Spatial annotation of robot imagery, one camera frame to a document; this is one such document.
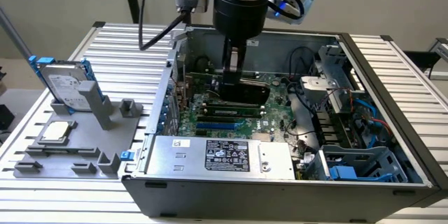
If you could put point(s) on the blue expansion slot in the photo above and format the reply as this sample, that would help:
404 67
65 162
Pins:
214 125

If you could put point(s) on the grey power supply unit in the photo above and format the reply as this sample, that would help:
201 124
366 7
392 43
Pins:
196 158

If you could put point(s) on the blue drive bay latch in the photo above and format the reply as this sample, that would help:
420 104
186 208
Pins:
342 173

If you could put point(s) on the aluminium frame profile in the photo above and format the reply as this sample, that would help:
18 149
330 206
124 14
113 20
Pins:
13 32

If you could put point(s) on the black box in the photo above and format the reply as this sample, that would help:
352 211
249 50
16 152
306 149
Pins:
5 117

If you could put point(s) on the blue case latch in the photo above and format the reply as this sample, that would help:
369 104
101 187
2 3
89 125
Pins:
126 155

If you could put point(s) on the blue disk caddy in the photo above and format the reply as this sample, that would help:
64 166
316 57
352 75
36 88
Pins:
90 77

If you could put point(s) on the silver CPU chip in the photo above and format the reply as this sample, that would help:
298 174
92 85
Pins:
57 130

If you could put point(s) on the green motherboard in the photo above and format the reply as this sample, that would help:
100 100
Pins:
276 119

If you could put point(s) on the silver hard disk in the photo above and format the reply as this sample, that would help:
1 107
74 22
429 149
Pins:
64 85

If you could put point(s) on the plain black RAM stick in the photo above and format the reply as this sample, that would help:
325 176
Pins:
224 106

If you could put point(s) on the silver cooler shroud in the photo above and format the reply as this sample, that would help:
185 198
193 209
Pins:
304 121

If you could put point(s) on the aluminium frame with black plate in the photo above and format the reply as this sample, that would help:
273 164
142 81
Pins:
434 58

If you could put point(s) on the grey plastic drive bay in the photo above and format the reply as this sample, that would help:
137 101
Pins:
370 161

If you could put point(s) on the grey metal disk bay cage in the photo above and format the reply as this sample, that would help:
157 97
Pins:
332 85

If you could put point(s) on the black open PC case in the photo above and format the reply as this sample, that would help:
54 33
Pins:
244 197

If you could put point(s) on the RAM stick with white label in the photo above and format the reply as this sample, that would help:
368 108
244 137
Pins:
226 112

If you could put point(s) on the grey parts rack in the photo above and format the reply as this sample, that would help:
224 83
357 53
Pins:
104 129

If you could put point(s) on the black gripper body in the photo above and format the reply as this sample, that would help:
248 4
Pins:
237 19

